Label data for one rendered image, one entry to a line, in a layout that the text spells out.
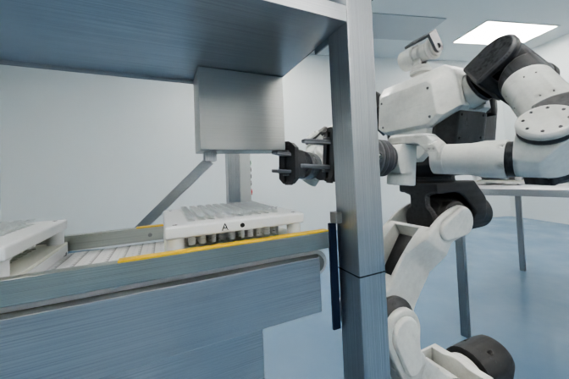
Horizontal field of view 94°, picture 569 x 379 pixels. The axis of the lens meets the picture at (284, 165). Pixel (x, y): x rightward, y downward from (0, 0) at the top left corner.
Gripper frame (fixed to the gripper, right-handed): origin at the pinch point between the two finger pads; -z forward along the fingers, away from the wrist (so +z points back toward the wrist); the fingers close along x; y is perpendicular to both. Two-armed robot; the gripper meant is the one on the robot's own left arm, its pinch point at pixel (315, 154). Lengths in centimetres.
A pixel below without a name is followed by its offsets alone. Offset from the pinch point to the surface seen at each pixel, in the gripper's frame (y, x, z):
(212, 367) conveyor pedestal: -7.9, 37.5, -20.3
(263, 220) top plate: -7.8, 13.1, -12.7
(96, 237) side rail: 12, 20, -45
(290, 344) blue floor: 86, 99, 26
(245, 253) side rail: -10.9, 17.8, -16.1
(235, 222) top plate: -8.5, 13.2, -17.7
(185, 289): -12.4, 22.3, -25.0
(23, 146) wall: 390, -17, -264
